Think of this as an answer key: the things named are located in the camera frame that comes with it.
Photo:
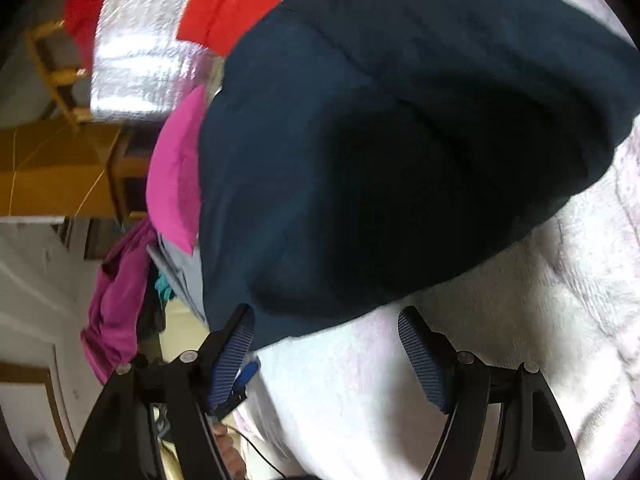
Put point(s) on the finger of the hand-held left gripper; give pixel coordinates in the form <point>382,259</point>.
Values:
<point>247,374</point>

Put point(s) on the person's left hand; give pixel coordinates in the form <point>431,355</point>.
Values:
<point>227,455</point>

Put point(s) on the grey cloth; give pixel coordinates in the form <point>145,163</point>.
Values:
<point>185,275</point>

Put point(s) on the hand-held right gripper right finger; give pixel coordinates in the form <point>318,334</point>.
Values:
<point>425,360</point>

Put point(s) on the orange-red folded cloth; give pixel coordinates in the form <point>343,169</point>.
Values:
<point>230,5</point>

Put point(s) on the navy large garment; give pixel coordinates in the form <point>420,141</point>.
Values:
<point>400,160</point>

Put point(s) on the wooden chair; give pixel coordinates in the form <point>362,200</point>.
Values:
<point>60,77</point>

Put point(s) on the magenta folded cloth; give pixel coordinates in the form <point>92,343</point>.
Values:
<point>175,185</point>

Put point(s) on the crumpled purple-magenta cloth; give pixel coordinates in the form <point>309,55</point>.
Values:
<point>120,300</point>

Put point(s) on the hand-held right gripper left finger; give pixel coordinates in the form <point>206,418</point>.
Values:
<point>232,355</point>

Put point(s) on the white fluffy blanket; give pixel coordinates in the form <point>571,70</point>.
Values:
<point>500,335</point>

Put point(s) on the teal cloth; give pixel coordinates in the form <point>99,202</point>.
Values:
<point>162,287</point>

